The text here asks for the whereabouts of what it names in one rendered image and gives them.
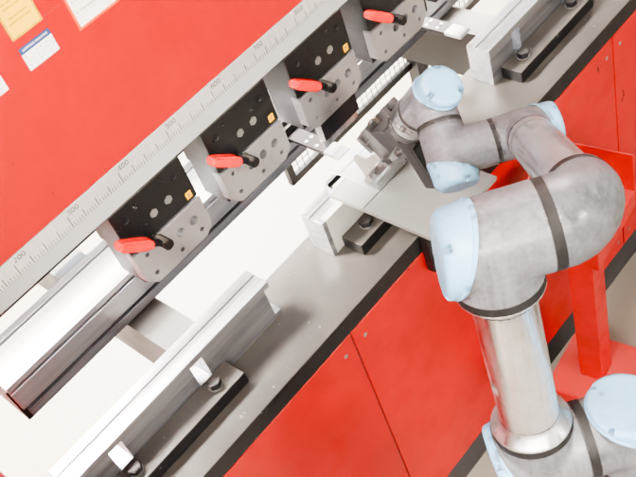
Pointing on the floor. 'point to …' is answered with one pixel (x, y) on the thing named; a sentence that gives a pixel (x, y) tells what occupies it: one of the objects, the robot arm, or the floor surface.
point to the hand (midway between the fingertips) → (380, 170)
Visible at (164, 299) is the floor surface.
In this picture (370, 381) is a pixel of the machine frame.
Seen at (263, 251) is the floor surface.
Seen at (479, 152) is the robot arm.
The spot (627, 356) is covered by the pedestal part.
